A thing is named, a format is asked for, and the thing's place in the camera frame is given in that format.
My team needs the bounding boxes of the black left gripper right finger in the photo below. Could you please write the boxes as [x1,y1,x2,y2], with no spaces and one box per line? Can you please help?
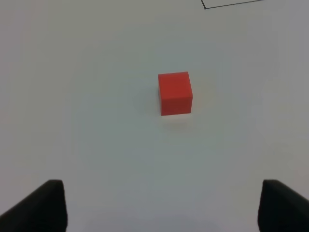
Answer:
[257,180,309,232]

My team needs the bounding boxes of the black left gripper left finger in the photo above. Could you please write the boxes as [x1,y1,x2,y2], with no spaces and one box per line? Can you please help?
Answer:
[0,179,68,232]

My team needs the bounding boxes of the red cube block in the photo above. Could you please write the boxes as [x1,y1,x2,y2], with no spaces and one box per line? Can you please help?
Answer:
[158,72,193,116]

